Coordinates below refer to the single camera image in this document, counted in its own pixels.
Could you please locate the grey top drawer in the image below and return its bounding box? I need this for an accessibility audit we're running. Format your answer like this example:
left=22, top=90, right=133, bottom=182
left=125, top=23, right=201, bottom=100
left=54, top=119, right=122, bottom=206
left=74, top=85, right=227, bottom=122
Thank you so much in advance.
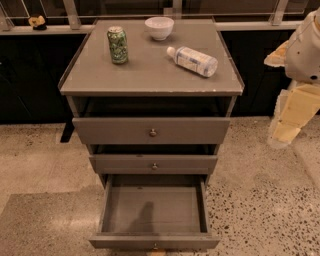
left=73, top=117, right=230, bottom=145

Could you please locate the grey middle drawer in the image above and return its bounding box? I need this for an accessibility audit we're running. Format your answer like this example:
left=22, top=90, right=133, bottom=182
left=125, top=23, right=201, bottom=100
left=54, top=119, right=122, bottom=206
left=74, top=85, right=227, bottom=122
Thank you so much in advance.
left=89, top=154, right=217, bottom=174

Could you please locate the green soda can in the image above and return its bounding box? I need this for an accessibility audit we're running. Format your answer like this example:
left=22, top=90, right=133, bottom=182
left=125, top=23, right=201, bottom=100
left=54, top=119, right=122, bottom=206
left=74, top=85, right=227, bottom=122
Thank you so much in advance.
left=107, top=26, right=128, bottom=64

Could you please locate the grey open bottom drawer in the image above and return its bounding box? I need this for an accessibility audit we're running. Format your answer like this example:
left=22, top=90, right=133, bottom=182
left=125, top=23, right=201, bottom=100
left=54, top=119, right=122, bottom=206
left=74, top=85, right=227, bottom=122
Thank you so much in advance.
left=90, top=174, right=219, bottom=250

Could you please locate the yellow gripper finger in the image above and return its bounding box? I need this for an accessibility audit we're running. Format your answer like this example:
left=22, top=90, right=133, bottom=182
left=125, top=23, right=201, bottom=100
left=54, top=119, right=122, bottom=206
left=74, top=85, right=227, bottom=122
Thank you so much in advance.
left=267, top=83, right=320, bottom=149
left=264, top=41, right=289, bottom=67

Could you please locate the small yellow black object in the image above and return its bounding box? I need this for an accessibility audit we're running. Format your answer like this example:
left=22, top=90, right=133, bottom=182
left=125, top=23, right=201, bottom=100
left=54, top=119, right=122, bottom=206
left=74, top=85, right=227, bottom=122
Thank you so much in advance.
left=28, top=14, right=47, bottom=30

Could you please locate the white ceramic bowl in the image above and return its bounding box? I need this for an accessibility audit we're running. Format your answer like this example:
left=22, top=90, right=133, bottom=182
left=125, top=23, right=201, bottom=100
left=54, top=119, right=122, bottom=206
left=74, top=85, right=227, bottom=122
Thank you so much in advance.
left=145, top=17, right=174, bottom=41

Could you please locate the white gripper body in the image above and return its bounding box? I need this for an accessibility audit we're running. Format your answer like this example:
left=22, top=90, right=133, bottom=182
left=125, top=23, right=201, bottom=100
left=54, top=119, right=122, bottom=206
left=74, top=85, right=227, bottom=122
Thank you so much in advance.
left=285, top=8, right=320, bottom=84

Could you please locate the clear blue-label plastic bottle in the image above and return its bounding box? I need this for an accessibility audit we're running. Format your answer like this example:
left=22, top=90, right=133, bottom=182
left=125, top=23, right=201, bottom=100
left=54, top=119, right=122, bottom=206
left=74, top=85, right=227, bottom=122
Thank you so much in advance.
left=167, top=46, right=218, bottom=78

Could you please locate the metal window railing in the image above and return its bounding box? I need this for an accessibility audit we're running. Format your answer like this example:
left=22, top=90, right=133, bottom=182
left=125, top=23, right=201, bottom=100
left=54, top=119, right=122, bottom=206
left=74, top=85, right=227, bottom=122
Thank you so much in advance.
left=0, top=0, right=320, bottom=33

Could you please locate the grey drawer cabinet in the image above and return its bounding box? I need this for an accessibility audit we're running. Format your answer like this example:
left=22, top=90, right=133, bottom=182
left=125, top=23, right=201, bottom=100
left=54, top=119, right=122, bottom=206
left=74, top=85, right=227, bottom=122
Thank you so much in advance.
left=57, top=17, right=245, bottom=185

